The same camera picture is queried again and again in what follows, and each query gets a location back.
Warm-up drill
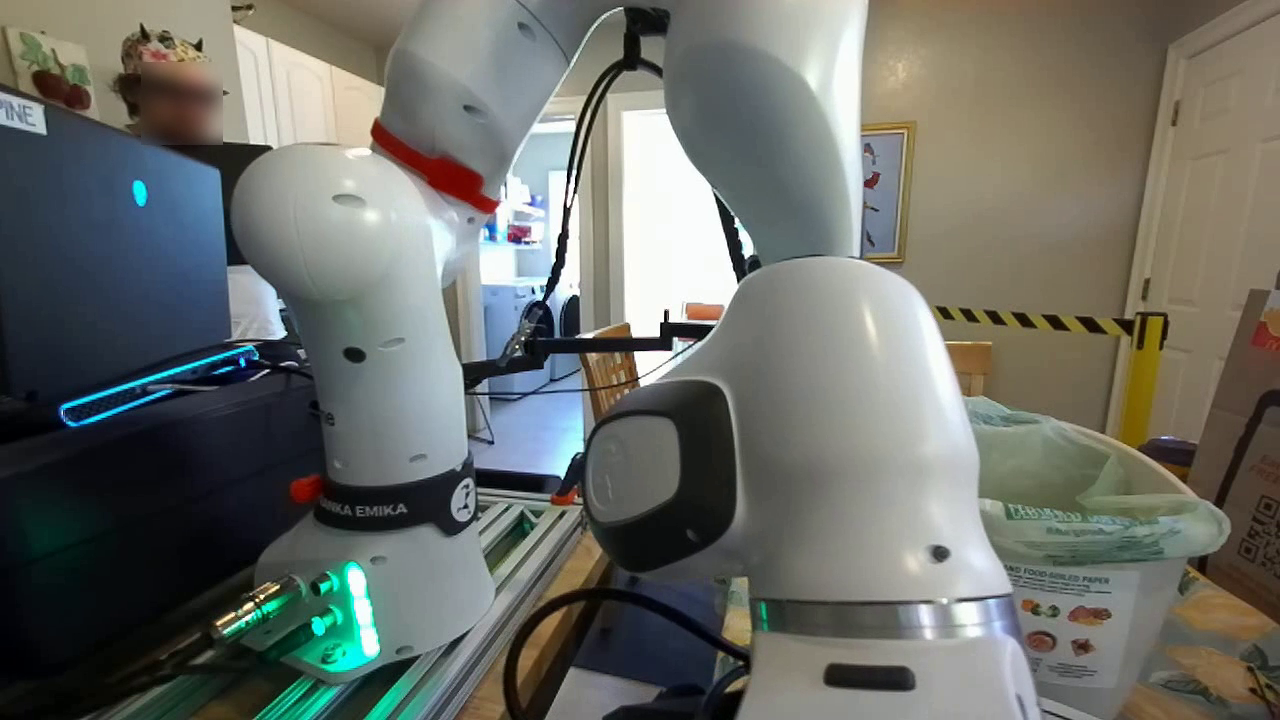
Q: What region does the wooden chair with dark cushion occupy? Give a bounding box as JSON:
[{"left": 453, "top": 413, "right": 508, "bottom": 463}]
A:
[{"left": 575, "top": 322, "right": 643, "bottom": 443}]

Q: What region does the white washing machine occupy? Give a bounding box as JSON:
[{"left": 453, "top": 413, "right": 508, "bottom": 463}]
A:
[{"left": 477, "top": 275, "right": 587, "bottom": 404}]

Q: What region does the blue floor mat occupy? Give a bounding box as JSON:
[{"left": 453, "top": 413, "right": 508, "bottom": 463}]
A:
[{"left": 573, "top": 535, "right": 730, "bottom": 702}]

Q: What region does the framed bird picture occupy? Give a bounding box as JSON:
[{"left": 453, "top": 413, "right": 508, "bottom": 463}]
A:
[{"left": 855, "top": 122, "right": 920, "bottom": 268}]

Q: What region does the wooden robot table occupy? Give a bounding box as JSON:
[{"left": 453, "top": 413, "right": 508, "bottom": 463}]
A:
[{"left": 454, "top": 510, "right": 633, "bottom": 720}]

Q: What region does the wooden lattice-back chair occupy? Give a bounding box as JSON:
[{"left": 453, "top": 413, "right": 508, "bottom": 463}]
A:
[{"left": 941, "top": 338, "right": 998, "bottom": 401}]

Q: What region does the yellow black barrier tape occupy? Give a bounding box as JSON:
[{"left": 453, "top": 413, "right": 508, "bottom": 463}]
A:
[{"left": 930, "top": 300, "right": 1138, "bottom": 342}]

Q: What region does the clear bin with green bag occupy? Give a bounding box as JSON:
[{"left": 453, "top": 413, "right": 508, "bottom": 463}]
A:
[{"left": 960, "top": 394, "right": 1237, "bottom": 720}]

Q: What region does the black computer case blue light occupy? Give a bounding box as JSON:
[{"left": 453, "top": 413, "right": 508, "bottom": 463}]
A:
[{"left": 0, "top": 342, "right": 328, "bottom": 693}]

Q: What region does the black computer monitor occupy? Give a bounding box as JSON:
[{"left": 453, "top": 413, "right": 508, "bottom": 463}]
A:
[{"left": 0, "top": 84, "right": 239, "bottom": 413}]

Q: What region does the white panel door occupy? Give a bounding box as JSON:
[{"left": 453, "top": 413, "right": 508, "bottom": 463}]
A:
[{"left": 1118, "top": 0, "right": 1280, "bottom": 450}]

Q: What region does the brown cardboard box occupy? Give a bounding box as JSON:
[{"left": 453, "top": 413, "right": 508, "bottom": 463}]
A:
[{"left": 1184, "top": 280, "right": 1280, "bottom": 624}]

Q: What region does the apple picture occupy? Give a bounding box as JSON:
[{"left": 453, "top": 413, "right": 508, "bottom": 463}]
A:
[{"left": 0, "top": 19, "right": 98, "bottom": 122}]

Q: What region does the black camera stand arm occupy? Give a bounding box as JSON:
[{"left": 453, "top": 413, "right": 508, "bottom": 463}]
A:
[{"left": 454, "top": 308, "right": 725, "bottom": 384}]

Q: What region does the aluminium rail base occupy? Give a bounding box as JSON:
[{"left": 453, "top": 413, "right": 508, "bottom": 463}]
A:
[{"left": 90, "top": 484, "right": 590, "bottom": 720}]

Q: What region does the red cable clamp ring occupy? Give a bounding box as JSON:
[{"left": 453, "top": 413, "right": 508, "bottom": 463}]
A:
[{"left": 368, "top": 117, "right": 504, "bottom": 218}]

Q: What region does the yellow barrier post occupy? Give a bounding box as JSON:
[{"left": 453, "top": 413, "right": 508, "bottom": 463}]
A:
[{"left": 1106, "top": 308, "right": 1176, "bottom": 452}]

